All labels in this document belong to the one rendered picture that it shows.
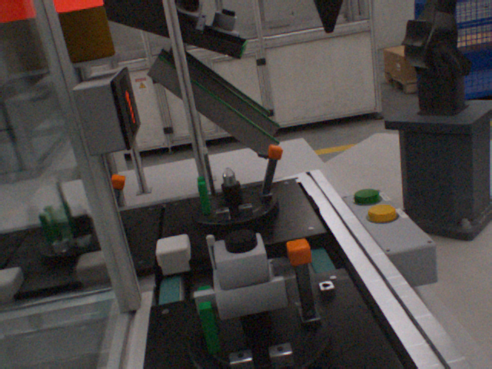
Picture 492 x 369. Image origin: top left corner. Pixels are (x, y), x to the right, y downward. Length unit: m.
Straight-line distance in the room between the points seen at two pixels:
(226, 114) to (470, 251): 0.49
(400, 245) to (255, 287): 0.29
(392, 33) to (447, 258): 8.88
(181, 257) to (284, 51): 4.14
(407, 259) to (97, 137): 0.41
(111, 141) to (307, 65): 4.34
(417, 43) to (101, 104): 0.53
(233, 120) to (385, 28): 8.69
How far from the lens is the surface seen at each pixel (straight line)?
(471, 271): 0.86
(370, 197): 0.84
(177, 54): 0.96
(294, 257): 0.48
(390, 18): 9.66
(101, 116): 0.54
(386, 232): 0.75
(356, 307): 0.58
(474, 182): 0.94
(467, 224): 0.94
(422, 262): 0.72
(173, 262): 0.73
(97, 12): 0.57
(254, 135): 1.01
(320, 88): 4.89
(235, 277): 0.47
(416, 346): 0.55
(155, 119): 4.91
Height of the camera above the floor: 1.30
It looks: 20 degrees down
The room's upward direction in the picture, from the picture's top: 10 degrees counter-clockwise
